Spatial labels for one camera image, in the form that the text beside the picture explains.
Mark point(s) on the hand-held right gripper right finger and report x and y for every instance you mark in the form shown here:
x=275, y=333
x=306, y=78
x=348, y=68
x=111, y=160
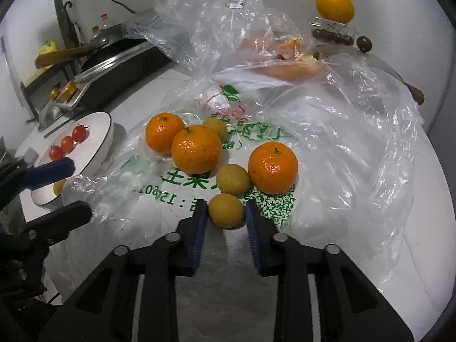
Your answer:
x=253, y=238

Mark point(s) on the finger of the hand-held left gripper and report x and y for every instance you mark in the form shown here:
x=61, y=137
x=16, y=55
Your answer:
x=50, y=171
x=62, y=217

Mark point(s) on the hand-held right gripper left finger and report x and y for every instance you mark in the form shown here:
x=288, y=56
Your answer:
x=200, y=235

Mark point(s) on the yellow longan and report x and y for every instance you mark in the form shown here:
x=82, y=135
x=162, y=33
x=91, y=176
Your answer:
x=59, y=188
x=224, y=211
x=215, y=128
x=233, y=183

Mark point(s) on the cherry tomato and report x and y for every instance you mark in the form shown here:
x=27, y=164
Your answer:
x=79, y=132
x=55, y=153
x=67, y=144

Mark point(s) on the white plate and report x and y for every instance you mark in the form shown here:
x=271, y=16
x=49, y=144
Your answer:
x=92, y=142

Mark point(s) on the tangerine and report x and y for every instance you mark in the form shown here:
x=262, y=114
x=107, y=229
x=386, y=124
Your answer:
x=272, y=167
x=164, y=131
x=196, y=149

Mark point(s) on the printed plastic bag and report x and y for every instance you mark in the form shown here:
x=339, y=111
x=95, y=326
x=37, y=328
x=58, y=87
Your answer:
x=338, y=156

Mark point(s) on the black metal rack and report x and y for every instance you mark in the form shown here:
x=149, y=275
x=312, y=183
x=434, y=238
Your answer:
x=26, y=96

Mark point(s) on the steel induction cooker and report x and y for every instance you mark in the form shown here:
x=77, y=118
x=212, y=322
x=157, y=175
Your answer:
x=124, y=74

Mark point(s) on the yellow oil bottle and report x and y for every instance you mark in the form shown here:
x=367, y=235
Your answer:
x=50, y=47

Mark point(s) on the black wok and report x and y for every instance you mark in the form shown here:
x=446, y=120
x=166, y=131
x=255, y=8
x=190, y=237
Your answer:
x=103, y=48

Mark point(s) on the black hooked umbrella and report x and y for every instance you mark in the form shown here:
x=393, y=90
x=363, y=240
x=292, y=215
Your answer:
x=69, y=17

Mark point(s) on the red-capped bottle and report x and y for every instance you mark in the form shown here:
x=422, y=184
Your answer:
x=103, y=21

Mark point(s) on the vertical metal pipe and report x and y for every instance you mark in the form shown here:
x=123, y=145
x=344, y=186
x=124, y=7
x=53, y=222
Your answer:
x=60, y=7

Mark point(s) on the orange peels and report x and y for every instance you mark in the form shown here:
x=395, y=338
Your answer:
x=292, y=67

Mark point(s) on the clear crumpled plastic bag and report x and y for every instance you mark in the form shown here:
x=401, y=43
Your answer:
x=213, y=25

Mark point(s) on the steel pot with lid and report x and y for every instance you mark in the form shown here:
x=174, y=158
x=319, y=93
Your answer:
x=377, y=64

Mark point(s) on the clear chocolate box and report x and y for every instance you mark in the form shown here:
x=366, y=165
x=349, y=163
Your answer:
x=333, y=34

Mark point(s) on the large orange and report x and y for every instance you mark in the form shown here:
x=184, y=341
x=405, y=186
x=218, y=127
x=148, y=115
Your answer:
x=335, y=6

